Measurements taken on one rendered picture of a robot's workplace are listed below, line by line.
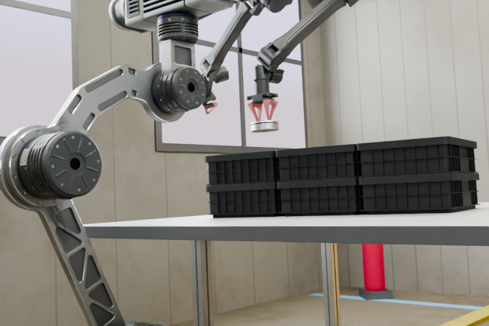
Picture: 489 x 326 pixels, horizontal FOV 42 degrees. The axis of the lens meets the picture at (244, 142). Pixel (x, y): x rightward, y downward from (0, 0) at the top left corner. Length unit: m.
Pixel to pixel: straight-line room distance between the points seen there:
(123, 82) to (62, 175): 0.45
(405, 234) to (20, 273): 2.44
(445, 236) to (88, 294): 1.07
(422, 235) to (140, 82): 1.07
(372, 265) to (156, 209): 1.66
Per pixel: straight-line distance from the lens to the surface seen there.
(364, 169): 2.11
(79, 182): 1.76
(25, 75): 3.57
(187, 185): 4.21
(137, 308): 3.98
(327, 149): 2.15
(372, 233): 1.48
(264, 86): 2.36
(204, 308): 2.67
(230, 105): 4.54
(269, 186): 2.25
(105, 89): 2.01
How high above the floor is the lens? 0.78
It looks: 5 degrees up
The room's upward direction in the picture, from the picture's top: 3 degrees counter-clockwise
